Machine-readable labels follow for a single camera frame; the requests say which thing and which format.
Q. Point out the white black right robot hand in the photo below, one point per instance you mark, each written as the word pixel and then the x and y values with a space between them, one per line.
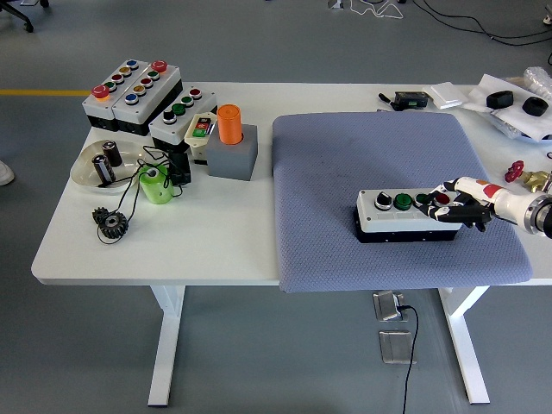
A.
pixel 478 190

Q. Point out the four-button control box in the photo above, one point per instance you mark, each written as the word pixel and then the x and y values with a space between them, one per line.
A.
pixel 401 220
pixel 172 129

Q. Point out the five-button box with stop button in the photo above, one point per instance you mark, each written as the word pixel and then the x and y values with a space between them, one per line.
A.
pixel 97 108
pixel 146 101

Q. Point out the white paper sheet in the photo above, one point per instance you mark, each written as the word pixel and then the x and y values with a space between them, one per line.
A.
pixel 530 125

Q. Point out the black module green connector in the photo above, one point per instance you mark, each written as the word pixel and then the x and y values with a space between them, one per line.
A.
pixel 409 100

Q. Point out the clear bubble wrap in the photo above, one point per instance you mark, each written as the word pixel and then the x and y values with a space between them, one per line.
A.
pixel 539 79

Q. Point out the black pen tool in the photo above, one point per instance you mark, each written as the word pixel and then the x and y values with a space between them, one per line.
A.
pixel 386 98

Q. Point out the grey-blue textured mat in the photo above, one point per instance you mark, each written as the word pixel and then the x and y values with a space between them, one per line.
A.
pixel 345 172

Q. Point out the open metal floor socket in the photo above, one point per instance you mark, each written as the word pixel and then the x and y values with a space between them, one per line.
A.
pixel 388 308

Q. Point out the white table leg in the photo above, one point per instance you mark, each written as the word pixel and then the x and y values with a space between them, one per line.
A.
pixel 468 345
pixel 168 345

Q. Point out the closed metal floor socket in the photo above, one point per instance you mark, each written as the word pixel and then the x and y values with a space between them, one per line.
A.
pixel 397 347

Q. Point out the grey block holder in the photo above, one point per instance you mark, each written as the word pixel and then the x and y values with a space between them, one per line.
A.
pixel 230 159

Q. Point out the orange plastic cylinder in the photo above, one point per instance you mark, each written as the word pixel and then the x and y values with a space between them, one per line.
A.
pixel 229 125

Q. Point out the black power adapter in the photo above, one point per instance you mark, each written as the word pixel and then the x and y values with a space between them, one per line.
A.
pixel 180 170

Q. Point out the green plastic spool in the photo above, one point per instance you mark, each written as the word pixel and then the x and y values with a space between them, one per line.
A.
pixel 156 190

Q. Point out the large black gear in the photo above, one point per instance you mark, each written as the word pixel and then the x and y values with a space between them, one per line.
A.
pixel 114 226

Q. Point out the dark brown capacitor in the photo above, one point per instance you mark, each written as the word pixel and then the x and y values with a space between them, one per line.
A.
pixel 113 153
pixel 104 169

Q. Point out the small black gear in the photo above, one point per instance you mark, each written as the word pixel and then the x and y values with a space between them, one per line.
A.
pixel 98 214

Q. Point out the clear round dish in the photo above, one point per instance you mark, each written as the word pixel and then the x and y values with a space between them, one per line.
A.
pixel 84 168

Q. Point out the person's white shoe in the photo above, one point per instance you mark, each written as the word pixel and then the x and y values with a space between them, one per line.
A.
pixel 5 173

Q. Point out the black office chair base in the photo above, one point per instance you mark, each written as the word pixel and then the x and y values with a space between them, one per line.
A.
pixel 21 17

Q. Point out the white flat switch plate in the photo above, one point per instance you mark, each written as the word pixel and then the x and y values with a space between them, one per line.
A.
pixel 446 95

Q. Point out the cream red-green switch box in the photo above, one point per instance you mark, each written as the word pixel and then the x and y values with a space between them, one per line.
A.
pixel 194 138

